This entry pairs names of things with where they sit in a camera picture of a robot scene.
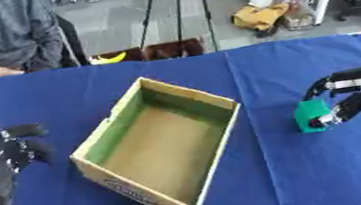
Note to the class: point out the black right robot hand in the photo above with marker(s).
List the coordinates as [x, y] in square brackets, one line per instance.
[353, 90]

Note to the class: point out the person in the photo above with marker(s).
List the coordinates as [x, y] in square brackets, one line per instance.
[1, 35]

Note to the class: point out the person's hand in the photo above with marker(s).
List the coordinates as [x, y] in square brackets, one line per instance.
[2, 71]

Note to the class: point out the brown box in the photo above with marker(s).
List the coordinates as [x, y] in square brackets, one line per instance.
[164, 50]

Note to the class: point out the yellow banana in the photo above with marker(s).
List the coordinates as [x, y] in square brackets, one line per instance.
[108, 58]

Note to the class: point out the black tripod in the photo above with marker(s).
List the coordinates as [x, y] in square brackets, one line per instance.
[176, 11]

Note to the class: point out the green block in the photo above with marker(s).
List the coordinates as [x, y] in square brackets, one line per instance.
[312, 115]

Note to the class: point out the tan cardboard box green inside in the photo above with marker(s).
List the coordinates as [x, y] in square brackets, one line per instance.
[159, 151]

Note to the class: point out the yellow bag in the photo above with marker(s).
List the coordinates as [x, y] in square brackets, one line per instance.
[259, 16]

